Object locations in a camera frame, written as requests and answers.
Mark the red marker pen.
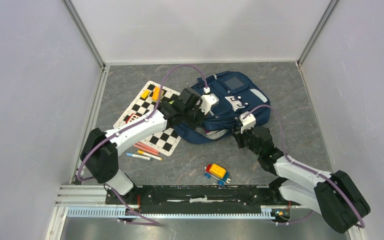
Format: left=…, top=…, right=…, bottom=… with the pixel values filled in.
left=133, top=142, right=160, bottom=156

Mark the blue cap white marker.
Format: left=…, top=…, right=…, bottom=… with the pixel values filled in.
left=126, top=153, right=152, bottom=161

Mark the magenta cover book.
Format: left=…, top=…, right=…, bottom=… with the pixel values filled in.
left=203, top=129, right=217, bottom=135

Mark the yellow red toy car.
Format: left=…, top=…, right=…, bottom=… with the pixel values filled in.
left=204, top=163, right=231, bottom=187

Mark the black white chessboard mat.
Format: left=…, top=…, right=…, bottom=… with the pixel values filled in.
left=113, top=81, right=181, bottom=156

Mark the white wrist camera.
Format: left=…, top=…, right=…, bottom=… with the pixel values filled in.
left=239, top=111, right=257, bottom=134
left=199, top=87, right=219, bottom=115

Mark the slotted cable duct rail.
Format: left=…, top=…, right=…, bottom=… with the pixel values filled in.
left=66, top=205, right=275, bottom=220

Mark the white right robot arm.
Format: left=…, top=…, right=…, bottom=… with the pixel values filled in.
left=233, top=126, right=371, bottom=234

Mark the orange yellow toy block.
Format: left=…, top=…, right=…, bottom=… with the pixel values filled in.
left=151, top=86, right=162, bottom=103

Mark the red window toy block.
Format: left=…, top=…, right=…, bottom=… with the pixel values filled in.
left=125, top=113, right=142, bottom=124

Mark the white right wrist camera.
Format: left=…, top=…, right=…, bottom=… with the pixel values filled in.
left=239, top=111, right=257, bottom=134

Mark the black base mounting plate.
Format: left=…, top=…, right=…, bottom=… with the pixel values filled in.
left=122, top=184, right=298, bottom=214

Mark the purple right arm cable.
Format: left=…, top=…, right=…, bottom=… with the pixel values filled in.
left=243, top=104, right=367, bottom=229

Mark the yellow white marker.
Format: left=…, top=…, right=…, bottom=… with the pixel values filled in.
left=137, top=150, right=163, bottom=161

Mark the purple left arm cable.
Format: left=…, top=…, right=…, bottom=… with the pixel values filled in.
left=76, top=63, right=211, bottom=227

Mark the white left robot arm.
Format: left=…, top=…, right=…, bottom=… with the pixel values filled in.
left=78, top=87, right=218, bottom=204

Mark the navy blue student backpack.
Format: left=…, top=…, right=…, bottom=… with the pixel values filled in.
left=173, top=71, right=271, bottom=145

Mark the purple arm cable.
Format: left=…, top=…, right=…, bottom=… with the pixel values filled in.
left=243, top=104, right=367, bottom=229
left=76, top=63, right=211, bottom=227

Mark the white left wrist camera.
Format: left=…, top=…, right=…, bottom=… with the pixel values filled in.
left=199, top=87, right=219, bottom=115

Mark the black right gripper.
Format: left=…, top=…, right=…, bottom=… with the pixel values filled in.
left=232, top=123, right=262, bottom=157

